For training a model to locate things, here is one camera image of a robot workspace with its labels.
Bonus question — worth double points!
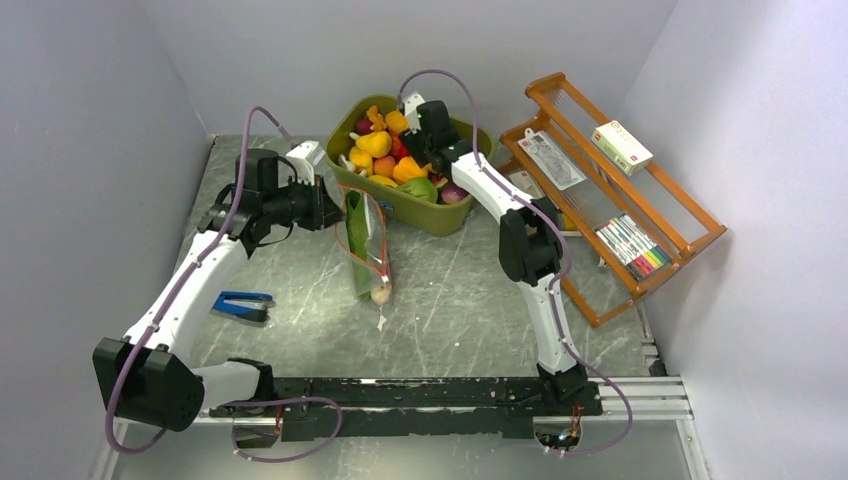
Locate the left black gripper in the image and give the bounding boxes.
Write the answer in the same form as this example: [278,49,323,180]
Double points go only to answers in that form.
[264,173,348,232]

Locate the green leafy vegetable toy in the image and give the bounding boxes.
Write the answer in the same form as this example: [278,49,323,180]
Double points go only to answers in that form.
[343,189,380,301]

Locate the clear zip top bag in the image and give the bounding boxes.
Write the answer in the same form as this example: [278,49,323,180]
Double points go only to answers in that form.
[335,185,392,309]

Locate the white garlic toy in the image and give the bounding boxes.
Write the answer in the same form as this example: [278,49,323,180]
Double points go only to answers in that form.
[370,285,391,307]

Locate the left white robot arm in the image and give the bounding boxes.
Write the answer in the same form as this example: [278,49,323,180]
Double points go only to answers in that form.
[93,141,344,432]

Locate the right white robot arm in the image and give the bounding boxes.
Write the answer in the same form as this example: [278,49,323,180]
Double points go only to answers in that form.
[399,94,587,414]

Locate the orange bell pepper toy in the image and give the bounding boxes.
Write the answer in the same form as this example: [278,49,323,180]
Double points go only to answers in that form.
[392,156,429,185]

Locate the green round cabbage toy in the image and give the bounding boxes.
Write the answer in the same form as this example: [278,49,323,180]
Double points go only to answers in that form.
[395,177,439,204]

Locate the purple onion toy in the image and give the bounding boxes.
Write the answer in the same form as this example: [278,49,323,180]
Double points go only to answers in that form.
[440,183,468,205]

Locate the green plastic bin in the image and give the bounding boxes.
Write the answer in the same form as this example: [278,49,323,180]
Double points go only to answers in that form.
[325,94,476,237]

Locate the blue black pliers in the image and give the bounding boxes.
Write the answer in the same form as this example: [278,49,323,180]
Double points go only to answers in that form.
[212,291,276,324]

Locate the white packaged card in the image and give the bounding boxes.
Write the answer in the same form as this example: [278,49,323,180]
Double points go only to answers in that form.
[518,128,586,191]

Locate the white green box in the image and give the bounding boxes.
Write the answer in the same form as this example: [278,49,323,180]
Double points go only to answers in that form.
[590,120,654,176]

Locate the orange wooden rack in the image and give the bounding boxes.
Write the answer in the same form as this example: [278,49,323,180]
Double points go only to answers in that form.
[500,72,727,327]

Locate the colour marker pen set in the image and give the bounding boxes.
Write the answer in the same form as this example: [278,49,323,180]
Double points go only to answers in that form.
[595,213,672,281]

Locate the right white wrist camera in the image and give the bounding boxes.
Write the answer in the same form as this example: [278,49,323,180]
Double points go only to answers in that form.
[403,92,426,133]

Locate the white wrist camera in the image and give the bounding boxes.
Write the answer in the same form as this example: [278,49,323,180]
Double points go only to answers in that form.
[284,140,326,186]
[403,92,426,133]

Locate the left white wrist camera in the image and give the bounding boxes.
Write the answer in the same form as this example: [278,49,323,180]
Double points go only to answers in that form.
[284,140,326,186]

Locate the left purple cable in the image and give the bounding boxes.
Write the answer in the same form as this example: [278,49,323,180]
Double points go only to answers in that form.
[104,105,344,465]

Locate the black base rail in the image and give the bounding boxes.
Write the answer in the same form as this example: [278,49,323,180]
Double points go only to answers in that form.
[209,366,603,441]

